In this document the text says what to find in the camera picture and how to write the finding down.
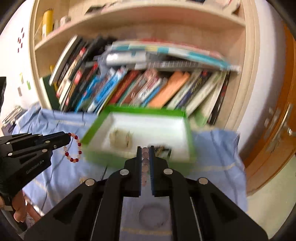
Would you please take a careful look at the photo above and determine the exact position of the orange book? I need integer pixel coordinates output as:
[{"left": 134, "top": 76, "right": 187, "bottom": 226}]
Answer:
[{"left": 147, "top": 71, "right": 191, "bottom": 108}]

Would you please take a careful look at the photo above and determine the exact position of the blue cloth with stripes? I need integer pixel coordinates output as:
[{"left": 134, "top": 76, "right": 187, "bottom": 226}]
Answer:
[{"left": 13, "top": 104, "right": 247, "bottom": 240}]

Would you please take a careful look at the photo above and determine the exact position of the wooden bookshelf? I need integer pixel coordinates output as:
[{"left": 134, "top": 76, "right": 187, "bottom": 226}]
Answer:
[{"left": 29, "top": 1, "right": 260, "bottom": 130}]

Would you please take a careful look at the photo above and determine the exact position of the silver door handle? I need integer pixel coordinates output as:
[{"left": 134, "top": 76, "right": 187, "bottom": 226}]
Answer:
[{"left": 264, "top": 103, "right": 295, "bottom": 153}]

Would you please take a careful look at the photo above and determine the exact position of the red bead bracelet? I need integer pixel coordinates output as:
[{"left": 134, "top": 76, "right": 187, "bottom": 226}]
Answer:
[{"left": 63, "top": 132, "right": 83, "bottom": 163}]

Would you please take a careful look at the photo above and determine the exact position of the stack of flat magazines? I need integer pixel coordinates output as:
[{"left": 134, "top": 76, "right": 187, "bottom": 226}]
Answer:
[{"left": 106, "top": 39, "right": 241, "bottom": 73}]

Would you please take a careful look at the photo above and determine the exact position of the person hand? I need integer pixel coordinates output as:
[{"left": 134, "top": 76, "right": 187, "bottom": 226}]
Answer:
[{"left": 12, "top": 190, "right": 41, "bottom": 222}]

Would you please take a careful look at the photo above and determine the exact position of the white leaning book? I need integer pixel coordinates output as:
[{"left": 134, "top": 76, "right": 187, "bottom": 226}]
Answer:
[{"left": 49, "top": 35, "right": 82, "bottom": 86}]

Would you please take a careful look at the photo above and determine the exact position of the green cardboard box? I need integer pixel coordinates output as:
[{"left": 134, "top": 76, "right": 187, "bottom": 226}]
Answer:
[{"left": 81, "top": 105, "right": 196, "bottom": 176}]

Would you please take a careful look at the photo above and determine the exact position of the dark green book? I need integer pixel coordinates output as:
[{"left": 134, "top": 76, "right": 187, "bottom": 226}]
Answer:
[{"left": 39, "top": 75, "right": 60, "bottom": 110}]

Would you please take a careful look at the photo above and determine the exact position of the brown wooden door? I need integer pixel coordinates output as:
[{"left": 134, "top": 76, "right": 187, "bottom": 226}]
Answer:
[{"left": 243, "top": 24, "right": 295, "bottom": 195}]

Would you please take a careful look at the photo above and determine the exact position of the cream white watch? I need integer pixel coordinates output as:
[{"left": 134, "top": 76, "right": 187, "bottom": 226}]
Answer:
[{"left": 109, "top": 129, "right": 132, "bottom": 149}]

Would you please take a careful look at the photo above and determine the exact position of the black strap wristwatch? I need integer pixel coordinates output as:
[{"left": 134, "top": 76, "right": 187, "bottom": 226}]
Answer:
[{"left": 154, "top": 146, "right": 172, "bottom": 159}]

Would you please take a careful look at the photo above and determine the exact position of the pink brown bead bracelet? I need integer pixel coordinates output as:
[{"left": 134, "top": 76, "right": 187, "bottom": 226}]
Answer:
[{"left": 141, "top": 146, "right": 151, "bottom": 187}]

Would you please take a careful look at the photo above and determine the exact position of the yellow cylinder container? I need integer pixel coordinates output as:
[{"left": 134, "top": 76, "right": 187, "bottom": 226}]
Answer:
[{"left": 42, "top": 9, "right": 54, "bottom": 39}]

